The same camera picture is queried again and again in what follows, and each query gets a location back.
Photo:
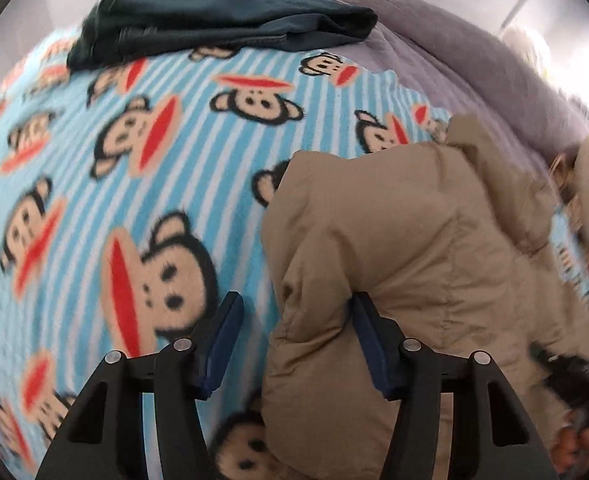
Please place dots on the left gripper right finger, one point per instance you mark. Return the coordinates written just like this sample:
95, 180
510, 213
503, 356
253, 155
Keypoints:
492, 435

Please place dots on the tan puffer jacket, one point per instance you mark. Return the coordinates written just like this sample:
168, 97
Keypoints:
452, 242

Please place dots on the brown knot cushion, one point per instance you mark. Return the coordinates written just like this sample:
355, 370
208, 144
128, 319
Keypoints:
563, 175

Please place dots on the monkey print striped blanket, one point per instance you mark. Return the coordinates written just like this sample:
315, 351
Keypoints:
133, 198

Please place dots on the folded dark blue jeans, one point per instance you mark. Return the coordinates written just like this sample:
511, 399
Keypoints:
121, 31

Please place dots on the purple duvet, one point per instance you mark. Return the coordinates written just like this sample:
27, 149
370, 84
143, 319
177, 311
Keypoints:
465, 70

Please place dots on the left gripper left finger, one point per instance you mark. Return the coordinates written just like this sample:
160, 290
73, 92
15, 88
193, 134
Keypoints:
102, 436

